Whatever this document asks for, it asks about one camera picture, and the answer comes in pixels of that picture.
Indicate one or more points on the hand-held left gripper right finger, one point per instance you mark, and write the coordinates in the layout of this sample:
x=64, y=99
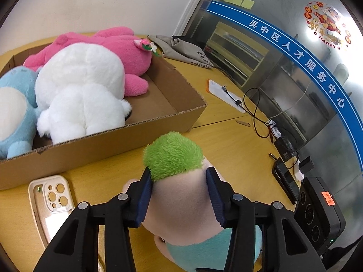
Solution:
x=215, y=198

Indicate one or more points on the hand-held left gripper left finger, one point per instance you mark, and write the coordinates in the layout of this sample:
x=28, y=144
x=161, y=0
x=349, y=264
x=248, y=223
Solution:
x=144, y=195

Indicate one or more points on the green haired plush doll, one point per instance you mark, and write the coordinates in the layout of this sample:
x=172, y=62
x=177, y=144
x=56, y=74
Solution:
x=181, y=204

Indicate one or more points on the brown cardboard box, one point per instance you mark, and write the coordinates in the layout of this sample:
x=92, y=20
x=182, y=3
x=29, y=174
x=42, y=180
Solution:
x=99, y=150

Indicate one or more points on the white plush toy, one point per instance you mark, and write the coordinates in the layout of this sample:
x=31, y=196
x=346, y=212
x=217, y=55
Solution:
x=79, y=76

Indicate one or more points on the pink plush toy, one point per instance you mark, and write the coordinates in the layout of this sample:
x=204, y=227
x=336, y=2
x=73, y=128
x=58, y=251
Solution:
x=119, y=51

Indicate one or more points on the light blue plush toy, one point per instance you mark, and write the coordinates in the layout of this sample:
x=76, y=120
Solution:
x=14, y=104

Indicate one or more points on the black smartphone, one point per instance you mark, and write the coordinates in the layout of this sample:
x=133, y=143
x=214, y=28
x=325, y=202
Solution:
x=285, y=180

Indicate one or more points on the small tan strip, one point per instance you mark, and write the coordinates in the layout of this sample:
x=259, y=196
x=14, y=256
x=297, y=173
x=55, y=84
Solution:
x=243, y=123

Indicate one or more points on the white charger plug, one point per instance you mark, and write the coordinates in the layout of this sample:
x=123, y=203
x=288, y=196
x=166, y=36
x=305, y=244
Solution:
x=275, y=129

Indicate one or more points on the beige phone case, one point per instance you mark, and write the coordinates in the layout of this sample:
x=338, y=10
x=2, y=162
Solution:
x=48, y=204

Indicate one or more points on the black box device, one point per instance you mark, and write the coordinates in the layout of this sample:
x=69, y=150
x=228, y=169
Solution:
x=317, y=223

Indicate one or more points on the white paper card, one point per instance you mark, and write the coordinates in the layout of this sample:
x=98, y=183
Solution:
x=217, y=88

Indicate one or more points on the orange sticker label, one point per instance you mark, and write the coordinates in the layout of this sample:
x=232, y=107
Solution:
x=327, y=198

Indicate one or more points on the grey cloth bag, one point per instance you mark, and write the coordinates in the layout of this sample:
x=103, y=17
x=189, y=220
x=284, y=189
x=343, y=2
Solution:
x=181, y=51

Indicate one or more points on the yellow shelf behind glass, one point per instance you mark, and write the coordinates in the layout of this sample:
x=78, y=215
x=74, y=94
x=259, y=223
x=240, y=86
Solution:
x=235, y=51

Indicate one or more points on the blue banner stripe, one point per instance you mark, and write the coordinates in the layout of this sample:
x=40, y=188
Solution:
x=283, y=39

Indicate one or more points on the round colourful window decal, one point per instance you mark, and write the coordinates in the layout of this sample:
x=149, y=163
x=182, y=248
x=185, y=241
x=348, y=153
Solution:
x=326, y=22

